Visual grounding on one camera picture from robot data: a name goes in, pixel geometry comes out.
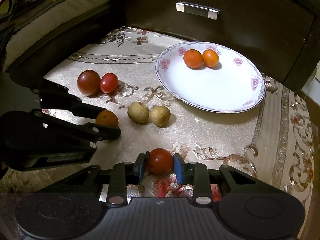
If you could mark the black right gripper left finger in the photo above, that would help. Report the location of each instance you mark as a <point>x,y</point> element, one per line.
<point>123,174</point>

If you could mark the white floral ceramic plate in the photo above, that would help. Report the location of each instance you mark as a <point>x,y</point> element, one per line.
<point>235,85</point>

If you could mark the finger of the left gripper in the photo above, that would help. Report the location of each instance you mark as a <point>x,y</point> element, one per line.
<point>56,135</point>
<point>55,96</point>

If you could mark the bright red cherry tomato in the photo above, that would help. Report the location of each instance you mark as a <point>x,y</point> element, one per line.
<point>108,83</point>

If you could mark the small orange kumquat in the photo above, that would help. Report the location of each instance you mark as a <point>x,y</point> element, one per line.
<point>210,58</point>

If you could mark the medium orange mandarin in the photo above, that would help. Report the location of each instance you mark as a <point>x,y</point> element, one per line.
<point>107,118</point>

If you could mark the dark red large tomato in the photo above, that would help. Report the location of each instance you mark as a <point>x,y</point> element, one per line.
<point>88,82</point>

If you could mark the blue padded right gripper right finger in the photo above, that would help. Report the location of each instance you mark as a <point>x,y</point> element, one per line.
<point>195,174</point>

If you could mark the tan longan fruit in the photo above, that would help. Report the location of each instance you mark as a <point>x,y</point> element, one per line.
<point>160,115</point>
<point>138,112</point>

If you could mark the floral beige table cloth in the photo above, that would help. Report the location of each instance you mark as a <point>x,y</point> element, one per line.
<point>273,141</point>

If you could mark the large orange mandarin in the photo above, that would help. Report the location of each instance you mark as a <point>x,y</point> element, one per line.
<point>193,58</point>

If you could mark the silver black drawer handle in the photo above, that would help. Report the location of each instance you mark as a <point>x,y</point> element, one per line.
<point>196,9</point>

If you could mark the dark wooden nightstand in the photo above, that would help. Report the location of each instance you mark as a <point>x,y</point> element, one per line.
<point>281,37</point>

